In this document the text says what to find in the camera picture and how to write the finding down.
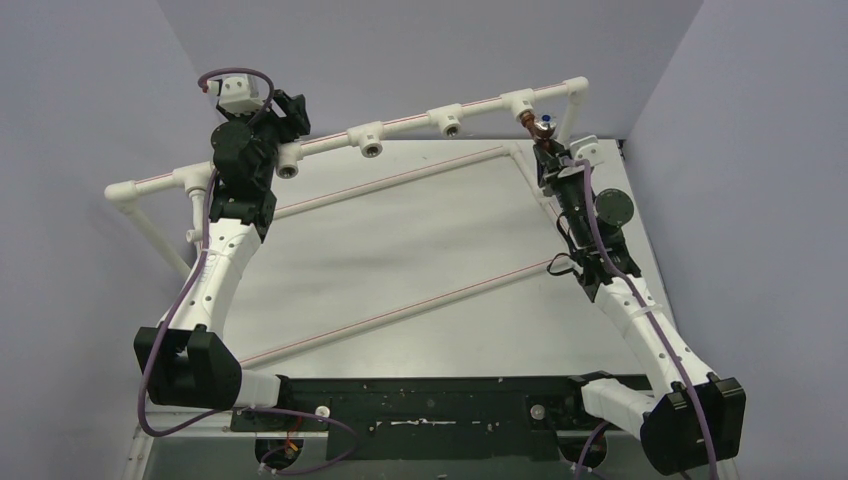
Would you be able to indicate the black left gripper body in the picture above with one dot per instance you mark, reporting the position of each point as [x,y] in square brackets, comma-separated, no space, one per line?
[286,130]

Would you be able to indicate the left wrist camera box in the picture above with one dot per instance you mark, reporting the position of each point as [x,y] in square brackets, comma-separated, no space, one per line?
[235,94]

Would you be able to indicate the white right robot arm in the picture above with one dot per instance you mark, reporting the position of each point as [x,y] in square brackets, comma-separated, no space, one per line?
[691,417]

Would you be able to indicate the aluminium rail frame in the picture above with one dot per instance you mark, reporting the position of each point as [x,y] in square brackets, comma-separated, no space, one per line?
[162,422]

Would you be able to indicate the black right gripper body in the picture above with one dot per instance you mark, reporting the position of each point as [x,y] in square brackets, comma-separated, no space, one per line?
[553,166]

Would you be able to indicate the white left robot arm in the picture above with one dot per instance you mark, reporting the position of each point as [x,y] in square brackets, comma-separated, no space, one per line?
[184,360]

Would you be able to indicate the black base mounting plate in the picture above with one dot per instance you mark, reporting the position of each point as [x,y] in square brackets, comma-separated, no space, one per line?
[538,418]

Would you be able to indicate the white pipe frame with tees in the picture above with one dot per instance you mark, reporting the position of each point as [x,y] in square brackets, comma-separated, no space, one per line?
[402,249]

